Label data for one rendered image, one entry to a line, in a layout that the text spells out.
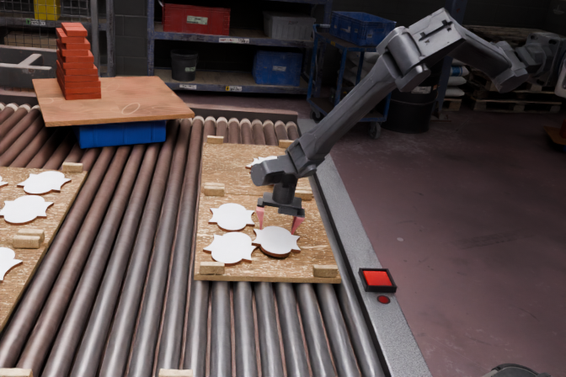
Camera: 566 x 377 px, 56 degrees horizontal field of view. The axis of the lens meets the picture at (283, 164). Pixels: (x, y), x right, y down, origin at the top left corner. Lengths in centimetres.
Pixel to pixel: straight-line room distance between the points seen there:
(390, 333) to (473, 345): 159
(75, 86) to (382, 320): 136
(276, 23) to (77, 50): 380
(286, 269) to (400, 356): 33
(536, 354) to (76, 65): 236
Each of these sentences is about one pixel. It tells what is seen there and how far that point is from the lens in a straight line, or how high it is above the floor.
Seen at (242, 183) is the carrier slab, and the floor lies 94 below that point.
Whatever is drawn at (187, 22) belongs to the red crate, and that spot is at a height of 75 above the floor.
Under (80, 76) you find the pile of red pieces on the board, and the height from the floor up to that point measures 113.
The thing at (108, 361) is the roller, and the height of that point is 92.
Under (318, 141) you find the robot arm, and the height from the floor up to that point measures 125.
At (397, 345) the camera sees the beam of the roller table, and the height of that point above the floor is 91.
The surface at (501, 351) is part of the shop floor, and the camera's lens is 282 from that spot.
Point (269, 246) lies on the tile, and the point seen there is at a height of 96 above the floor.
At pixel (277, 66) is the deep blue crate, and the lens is 578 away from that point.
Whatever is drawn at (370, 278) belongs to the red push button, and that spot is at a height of 93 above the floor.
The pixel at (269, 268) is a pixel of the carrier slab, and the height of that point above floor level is 94.
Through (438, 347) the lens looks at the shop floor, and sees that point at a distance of 270.
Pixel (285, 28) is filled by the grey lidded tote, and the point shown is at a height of 76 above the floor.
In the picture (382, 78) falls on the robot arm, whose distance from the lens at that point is 109.
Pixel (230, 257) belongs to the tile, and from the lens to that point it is 131.
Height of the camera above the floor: 168
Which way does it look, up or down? 24 degrees down
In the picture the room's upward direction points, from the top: 7 degrees clockwise
